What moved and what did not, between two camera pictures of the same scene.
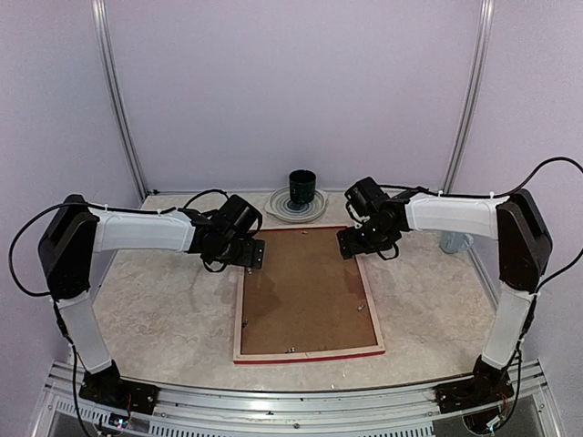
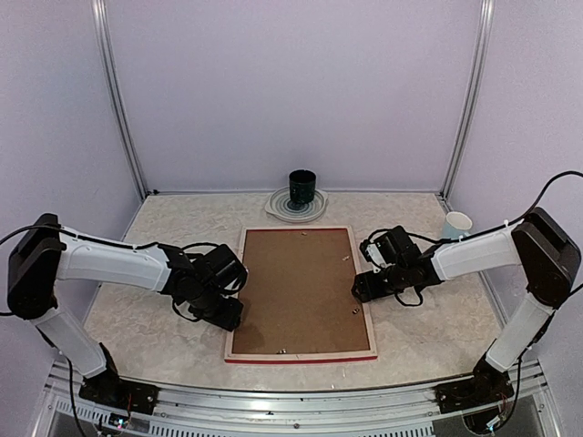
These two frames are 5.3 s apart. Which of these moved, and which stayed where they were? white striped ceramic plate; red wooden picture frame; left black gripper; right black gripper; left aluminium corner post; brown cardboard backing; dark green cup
Moved: left black gripper; red wooden picture frame; right black gripper
Stayed: left aluminium corner post; brown cardboard backing; white striped ceramic plate; dark green cup
